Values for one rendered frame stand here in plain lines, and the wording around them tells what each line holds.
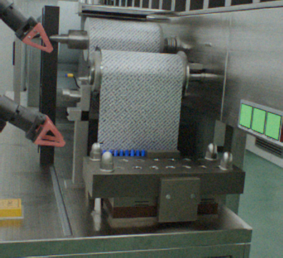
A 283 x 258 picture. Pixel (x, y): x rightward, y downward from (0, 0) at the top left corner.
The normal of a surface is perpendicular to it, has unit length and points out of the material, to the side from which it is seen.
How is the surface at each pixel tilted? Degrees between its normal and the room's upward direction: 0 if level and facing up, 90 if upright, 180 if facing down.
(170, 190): 90
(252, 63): 90
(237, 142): 90
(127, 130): 90
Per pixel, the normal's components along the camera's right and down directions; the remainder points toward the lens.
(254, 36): -0.96, -0.02
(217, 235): 0.26, 0.18
